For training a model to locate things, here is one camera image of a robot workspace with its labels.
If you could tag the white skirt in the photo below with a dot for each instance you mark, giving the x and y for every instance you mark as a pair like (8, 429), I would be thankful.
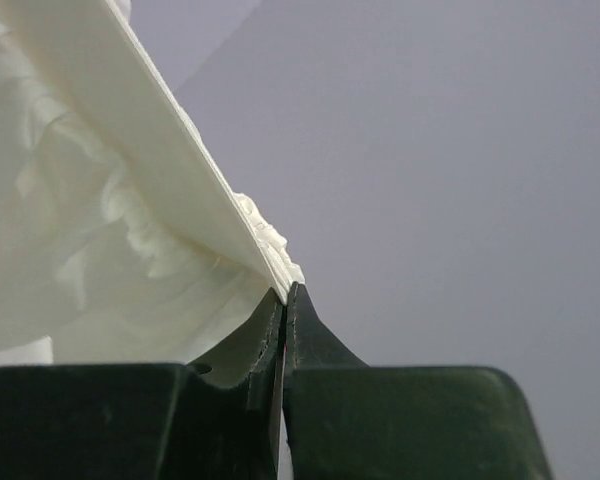
(121, 241)

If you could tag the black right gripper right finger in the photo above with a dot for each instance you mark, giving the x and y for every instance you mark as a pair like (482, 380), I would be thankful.
(348, 420)

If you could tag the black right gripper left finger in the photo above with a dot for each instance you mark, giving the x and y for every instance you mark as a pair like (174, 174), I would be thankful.
(215, 418)

